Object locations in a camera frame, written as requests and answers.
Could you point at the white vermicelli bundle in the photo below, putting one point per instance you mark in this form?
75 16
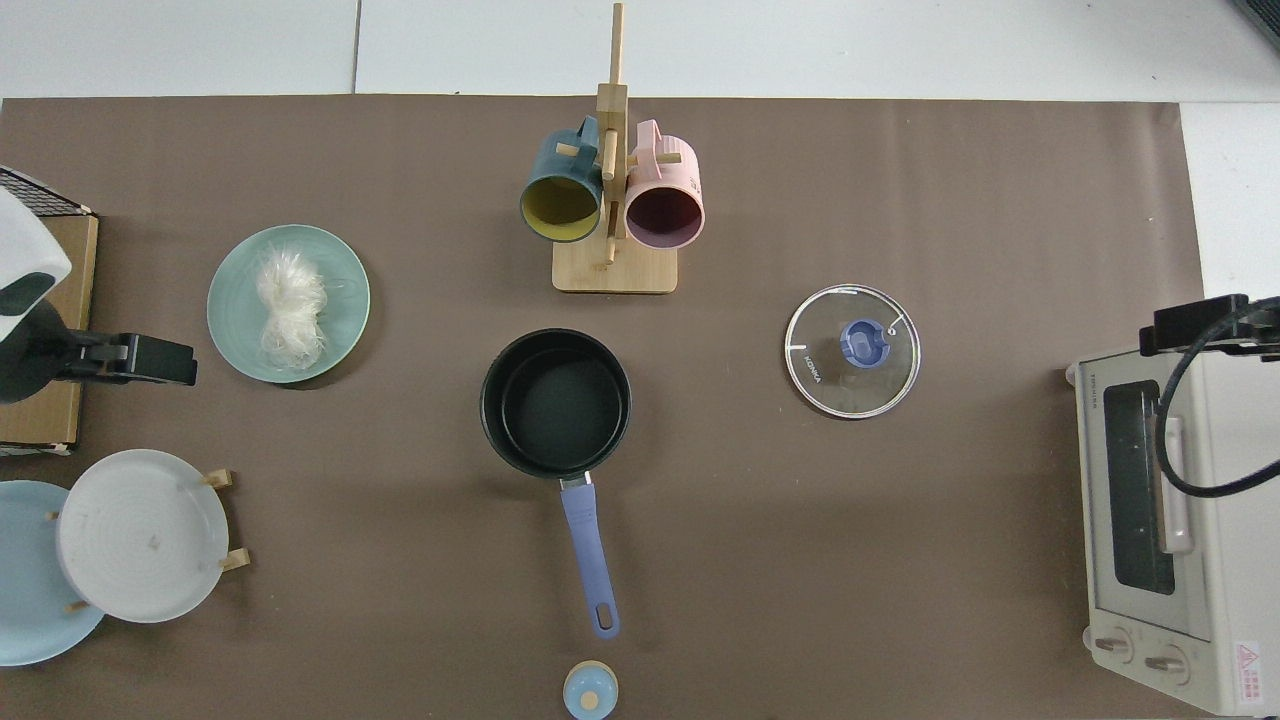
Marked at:
290 310

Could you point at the glass lid with blue knob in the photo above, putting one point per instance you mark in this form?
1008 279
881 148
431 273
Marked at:
862 343

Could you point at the pale green plate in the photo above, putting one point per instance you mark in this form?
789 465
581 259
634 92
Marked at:
240 330

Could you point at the white plate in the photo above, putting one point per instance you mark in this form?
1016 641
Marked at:
140 540

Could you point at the wooden plate rack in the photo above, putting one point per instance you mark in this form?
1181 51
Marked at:
238 560

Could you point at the light blue plate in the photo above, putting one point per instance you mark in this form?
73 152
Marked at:
30 600

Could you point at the pale toaster oven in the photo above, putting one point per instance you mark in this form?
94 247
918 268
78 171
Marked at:
1230 550

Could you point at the dark teal cup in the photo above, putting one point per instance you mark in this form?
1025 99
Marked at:
555 165

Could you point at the brown table cloth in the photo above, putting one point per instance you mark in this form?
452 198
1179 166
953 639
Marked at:
800 550

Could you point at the wooden cup stand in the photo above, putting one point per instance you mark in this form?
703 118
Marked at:
615 275

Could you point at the pink ribbed cup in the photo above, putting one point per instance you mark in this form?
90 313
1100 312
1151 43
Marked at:
675 165

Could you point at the small blue round thing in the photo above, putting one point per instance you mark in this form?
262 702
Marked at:
590 690

